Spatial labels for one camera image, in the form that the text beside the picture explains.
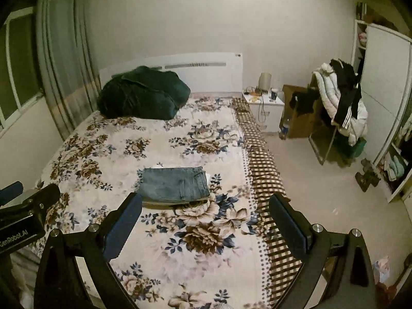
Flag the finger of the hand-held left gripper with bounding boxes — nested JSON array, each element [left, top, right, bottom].
[[0, 183, 61, 223], [0, 182, 24, 205]]

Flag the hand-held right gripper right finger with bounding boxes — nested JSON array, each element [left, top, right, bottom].
[[269, 192, 379, 309]]

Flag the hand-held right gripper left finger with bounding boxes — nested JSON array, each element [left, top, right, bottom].
[[34, 192, 144, 309]]

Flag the blue jeans pants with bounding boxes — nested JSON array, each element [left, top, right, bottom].
[[137, 166, 211, 207]]

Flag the brown checkered bed sheet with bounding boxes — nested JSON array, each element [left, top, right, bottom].
[[231, 97, 307, 309]]

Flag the floral blanket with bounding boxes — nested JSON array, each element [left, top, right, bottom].
[[27, 95, 269, 309]]

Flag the metal chair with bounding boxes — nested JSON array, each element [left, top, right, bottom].
[[308, 82, 356, 165]]

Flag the brown shoes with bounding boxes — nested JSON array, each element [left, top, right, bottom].
[[355, 158, 381, 193]]

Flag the plastic bottle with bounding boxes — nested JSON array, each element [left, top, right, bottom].
[[279, 116, 290, 141]]

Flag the green storage box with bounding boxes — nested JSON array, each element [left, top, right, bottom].
[[335, 134, 367, 162]]

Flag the cardboard box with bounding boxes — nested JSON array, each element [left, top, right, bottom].
[[282, 84, 326, 139]]

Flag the colourful crumpled cloth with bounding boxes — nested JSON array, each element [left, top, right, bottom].
[[373, 255, 391, 284]]

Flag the white nightstand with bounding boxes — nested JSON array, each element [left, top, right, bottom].
[[242, 90, 286, 133]]

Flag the teal folded cloth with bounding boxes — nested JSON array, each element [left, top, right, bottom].
[[385, 154, 407, 181]]

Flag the black garment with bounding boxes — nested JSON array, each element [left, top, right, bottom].
[[289, 90, 319, 118]]

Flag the window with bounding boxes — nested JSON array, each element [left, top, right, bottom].
[[0, 6, 45, 130]]

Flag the grey curtain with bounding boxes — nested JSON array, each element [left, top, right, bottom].
[[35, 0, 101, 142]]

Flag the dark green duvet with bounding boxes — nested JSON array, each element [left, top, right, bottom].
[[97, 66, 191, 120]]

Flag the chair with clothes pile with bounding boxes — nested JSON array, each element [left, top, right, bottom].
[[311, 63, 368, 146]]

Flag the black jacket with white stripes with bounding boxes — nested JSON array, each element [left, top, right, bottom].
[[329, 58, 363, 130]]

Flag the white wardrobe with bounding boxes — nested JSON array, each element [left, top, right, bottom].
[[350, 19, 412, 204]]

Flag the white headboard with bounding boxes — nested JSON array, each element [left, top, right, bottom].
[[98, 52, 244, 99]]

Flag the charging cable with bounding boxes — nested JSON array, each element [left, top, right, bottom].
[[244, 86, 270, 123]]

